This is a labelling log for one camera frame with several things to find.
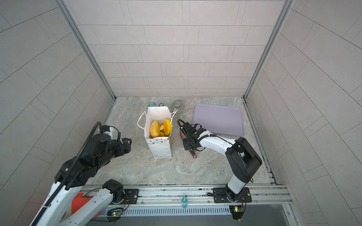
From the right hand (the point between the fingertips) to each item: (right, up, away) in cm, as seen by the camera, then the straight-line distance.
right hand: (187, 146), depth 88 cm
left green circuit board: (-33, -24, -24) cm, 47 cm away
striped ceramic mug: (-7, +27, +20) cm, 35 cm away
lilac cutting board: (+23, +16, +14) cm, 31 cm away
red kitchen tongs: (+4, -3, -9) cm, 11 cm away
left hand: (-28, +8, -20) cm, 35 cm away
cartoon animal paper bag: (-14, +4, -16) cm, 21 cm away
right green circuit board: (+25, -26, -19) cm, 41 cm away
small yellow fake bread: (-11, +14, -12) cm, 21 cm away
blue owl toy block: (-28, +27, +21) cm, 44 cm away
